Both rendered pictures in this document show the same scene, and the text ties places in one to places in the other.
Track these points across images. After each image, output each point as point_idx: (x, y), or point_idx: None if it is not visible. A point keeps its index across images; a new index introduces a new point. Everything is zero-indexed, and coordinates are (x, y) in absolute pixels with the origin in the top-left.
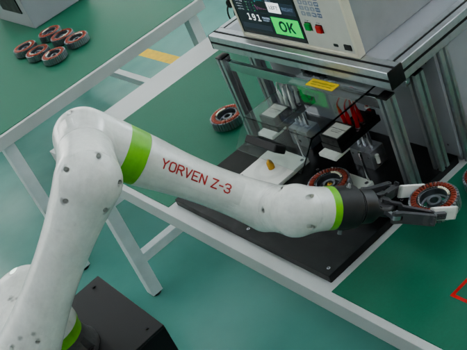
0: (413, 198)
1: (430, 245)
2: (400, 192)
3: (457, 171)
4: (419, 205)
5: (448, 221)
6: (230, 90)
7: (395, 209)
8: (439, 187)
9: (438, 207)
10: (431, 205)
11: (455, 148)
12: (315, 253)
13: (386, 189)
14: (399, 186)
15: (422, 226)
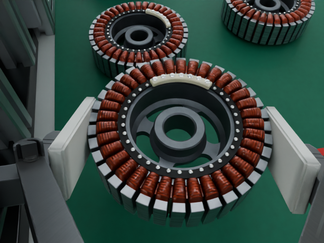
0: (128, 162)
1: (190, 242)
2: (67, 175)
3: (52, 56)
4: (175, 175)
5: (154, 155)
6: None
7: (6, 212)
8: (159, 81)
9: (305, 146)
10: (191, 150)
11: (25, 10)
12: None
13: (42, 227)
14: (54, 153)
15: (113, 207)
